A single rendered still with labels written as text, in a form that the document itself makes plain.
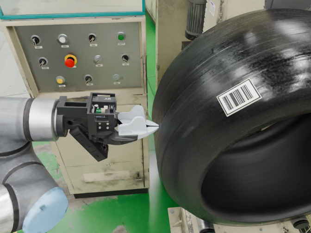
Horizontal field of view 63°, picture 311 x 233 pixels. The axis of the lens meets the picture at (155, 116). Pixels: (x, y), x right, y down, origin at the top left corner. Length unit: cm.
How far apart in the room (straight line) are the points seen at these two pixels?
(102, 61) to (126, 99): 22
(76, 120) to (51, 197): 15
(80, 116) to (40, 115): 7
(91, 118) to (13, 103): 15
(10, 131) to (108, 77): 75
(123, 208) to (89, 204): 24
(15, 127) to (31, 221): 17
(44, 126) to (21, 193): 13
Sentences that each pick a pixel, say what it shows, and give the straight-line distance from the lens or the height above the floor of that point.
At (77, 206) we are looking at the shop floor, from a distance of 193.
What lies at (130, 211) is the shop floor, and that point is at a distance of 185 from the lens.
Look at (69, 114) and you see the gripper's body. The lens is 53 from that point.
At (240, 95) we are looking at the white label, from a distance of 43.
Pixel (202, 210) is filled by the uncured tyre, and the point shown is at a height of 106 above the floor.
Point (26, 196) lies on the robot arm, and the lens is 53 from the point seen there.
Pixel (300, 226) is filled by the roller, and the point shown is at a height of 90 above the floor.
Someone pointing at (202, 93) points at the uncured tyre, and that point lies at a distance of 46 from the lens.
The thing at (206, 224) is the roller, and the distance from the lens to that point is 79.
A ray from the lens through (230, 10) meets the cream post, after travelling 75.
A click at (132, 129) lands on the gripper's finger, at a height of 125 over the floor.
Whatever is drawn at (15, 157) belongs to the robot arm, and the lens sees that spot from 61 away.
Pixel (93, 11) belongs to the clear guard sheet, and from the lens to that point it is 108.
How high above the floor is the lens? 163
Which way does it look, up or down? 42 degrees down
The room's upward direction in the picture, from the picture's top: straight up
